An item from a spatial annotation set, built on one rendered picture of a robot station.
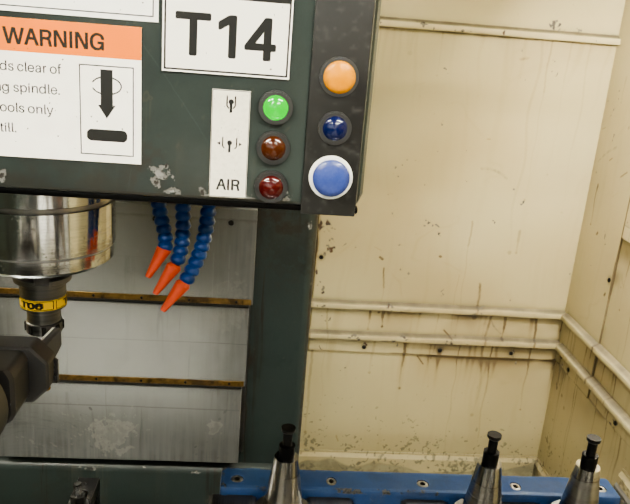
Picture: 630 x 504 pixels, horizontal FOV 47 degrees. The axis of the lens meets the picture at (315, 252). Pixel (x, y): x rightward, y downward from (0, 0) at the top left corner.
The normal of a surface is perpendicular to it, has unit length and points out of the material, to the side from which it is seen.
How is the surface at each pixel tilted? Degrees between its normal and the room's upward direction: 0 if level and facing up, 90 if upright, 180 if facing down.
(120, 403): 92
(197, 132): 90
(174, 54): 90
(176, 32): 90
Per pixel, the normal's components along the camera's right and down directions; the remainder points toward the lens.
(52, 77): 0.06, 0.31
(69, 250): 0.62, 0.29
